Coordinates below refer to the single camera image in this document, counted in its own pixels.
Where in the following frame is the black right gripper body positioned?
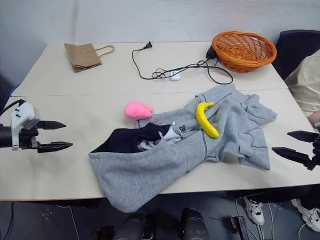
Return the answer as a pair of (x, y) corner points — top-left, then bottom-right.
(303, 133), (320, 171)

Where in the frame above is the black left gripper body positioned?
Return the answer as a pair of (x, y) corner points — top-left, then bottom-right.
(17, 125), (42, 151)

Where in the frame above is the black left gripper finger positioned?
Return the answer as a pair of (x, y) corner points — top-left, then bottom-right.
(37, 141), (74, 154)
(37, 120), (67, 131)

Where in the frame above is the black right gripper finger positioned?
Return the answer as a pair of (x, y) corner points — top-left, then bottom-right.
(271, 147), (315, 166)
(286, 130), (320, 144)

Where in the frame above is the person in beige shirt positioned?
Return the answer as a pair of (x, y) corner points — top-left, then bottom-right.
(228, 49), (320, 204)

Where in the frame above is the white and black sneaker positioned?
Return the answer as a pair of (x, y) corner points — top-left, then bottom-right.
(243, 195), (265, 226)
(290, 198), (320, 233)

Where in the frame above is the brown paper bag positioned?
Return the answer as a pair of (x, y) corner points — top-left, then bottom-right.
(63, 43), (115, 74)

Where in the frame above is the black office chair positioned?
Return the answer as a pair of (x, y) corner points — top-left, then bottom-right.
(271, 29), (320, 81)

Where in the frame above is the pink plush toy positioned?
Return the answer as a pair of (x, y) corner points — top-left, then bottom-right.
(124, 100), (154, 122)

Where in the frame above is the yellow toy banana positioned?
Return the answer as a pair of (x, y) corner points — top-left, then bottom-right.
(195, 101), (220, 139)

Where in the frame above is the grey zip hoodie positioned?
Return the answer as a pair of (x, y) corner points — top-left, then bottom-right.
(88, 83), (278, 214)

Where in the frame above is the orange wicker basket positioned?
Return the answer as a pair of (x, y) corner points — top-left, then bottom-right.
(211, 30), (278, 74)

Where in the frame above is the dark rounded shape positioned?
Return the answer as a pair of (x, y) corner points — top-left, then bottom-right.
(180, 207), (210, 240)

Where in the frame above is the black power adapter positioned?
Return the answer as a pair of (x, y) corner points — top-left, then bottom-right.
(205, 45), (218, 60)

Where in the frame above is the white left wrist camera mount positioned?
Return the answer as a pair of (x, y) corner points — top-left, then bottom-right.
(10, 102), (41, 152)

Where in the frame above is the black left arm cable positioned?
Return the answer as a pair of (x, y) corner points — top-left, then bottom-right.
(0, 99), (27, 117)

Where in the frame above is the white floor cable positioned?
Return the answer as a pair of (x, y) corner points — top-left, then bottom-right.
(234, 198), (307, 240)

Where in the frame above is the black floor bracket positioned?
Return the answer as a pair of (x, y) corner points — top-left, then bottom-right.
(229, 215), (250, 240)

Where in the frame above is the black power cable with plug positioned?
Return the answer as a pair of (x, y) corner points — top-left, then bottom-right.
(131, 41), (234, 85)

